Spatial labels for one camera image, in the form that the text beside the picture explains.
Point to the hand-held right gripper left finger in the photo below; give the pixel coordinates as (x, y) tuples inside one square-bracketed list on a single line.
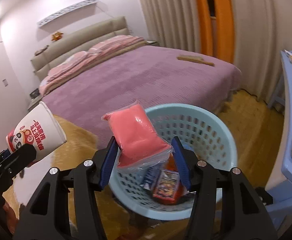
[(108, 165)]

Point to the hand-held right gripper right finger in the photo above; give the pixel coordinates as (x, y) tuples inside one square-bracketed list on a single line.
[(183, 165)]

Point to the red printed box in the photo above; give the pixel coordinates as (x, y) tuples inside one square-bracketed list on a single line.
[(167, 187)]

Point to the white paper cup red print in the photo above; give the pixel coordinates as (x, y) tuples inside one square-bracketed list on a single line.
[(40, 130)]

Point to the blue and white packet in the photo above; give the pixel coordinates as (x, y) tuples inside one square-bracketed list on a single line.
[(152, 176)]

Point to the light blue plastic basket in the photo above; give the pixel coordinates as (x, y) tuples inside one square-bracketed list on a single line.
[(203, 130)]

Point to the pink cloth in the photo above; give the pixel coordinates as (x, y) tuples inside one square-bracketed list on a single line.
[(133, 130)]

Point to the yellow plush blanket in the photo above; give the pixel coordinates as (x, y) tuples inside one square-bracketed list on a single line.
[(81, 135)]

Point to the beige nightstand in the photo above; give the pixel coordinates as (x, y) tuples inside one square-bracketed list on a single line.
[(34, 103)]

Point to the dark small box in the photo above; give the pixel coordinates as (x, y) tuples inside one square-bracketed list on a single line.
[(34, 93)]

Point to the purple bed blanket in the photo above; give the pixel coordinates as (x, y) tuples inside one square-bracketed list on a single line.
[(136, 80)]

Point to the wooden brush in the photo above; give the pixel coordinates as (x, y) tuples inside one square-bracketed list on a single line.
[(196, 60)]

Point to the pink pillow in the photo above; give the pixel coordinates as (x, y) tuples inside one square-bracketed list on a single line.
[(79, 56), (113, 42)]

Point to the orange plush toy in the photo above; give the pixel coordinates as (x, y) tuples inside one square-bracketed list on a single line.
[(57, 36)]

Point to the dark nightstand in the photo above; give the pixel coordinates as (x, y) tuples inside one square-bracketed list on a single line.
[(152, 43)]

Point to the beige upholstered bed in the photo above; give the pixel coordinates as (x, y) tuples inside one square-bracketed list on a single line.
[(86, 33)]

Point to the orange curtain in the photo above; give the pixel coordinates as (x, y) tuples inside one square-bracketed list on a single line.
[(202, 17), (223, 22)]

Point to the beige curtain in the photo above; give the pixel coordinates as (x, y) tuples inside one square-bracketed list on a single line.
[(166, 12), (261, 30)]

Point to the white wall switch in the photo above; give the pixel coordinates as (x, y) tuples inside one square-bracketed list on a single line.
[(5, 82)]

